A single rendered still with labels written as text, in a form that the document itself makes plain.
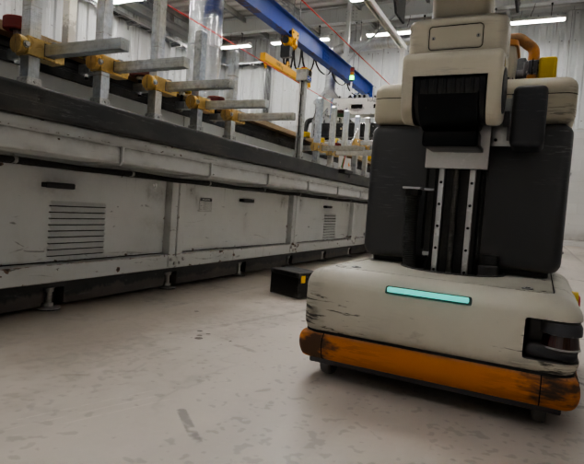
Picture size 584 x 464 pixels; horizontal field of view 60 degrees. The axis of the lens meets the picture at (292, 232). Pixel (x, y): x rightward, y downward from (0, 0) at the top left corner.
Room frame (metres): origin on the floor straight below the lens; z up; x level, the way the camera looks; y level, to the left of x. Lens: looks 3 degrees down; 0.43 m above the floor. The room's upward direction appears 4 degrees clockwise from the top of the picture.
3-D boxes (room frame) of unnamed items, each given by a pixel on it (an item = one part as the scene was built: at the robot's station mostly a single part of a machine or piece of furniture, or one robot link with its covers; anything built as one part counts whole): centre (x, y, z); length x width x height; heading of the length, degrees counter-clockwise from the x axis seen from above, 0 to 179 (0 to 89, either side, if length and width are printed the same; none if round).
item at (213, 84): (1.84, 0.44, 0.83); 0.43 x 0.03 x 0.04; 64
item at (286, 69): (8.46, 0.26, 2.65); 1.71 x 0.09 x 0.32; 154
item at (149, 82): (1.86, 0.52, 0.83); 0.14 x 0.06 x 0.05; 154
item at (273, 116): (2.29, 0.22, 0.81); 0.43 x 0.03 x 0.04; 64
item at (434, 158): (1.23, -0.44, 0.68); 0.28 x 0.27 x 0.25; 64
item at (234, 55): (2.29, 0.32, 0.86); 0.04 x 0.04 x 0.48; 64
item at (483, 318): (1.41, -0.46, 0.16); 0.67 x 0.64 x 0.25; 154
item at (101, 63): (1.64, 0.63, 0.83); 0.14 x 0.06 x 0.05; 154
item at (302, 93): (2.96, 0.00, 0.93); 0.05 x 0.05 x 0.45; 64
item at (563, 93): (1.49, -0.50, 0.59); 0.55 x 0.34 x 0.83; 64
